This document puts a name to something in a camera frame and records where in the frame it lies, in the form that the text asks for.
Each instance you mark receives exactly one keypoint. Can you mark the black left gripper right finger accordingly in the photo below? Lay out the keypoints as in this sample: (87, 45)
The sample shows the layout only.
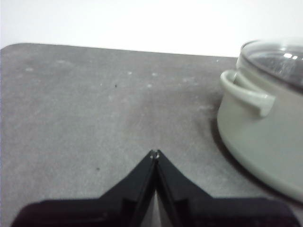
(201, 210)

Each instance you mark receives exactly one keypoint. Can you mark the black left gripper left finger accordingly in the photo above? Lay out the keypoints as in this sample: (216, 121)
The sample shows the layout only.
(113, 210)

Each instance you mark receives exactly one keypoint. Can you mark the round glass pot lid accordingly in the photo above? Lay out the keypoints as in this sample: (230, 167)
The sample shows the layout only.
(277, 61)

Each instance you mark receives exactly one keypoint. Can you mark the pale green electric cooking pot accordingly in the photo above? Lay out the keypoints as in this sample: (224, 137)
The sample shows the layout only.
(260, 134)

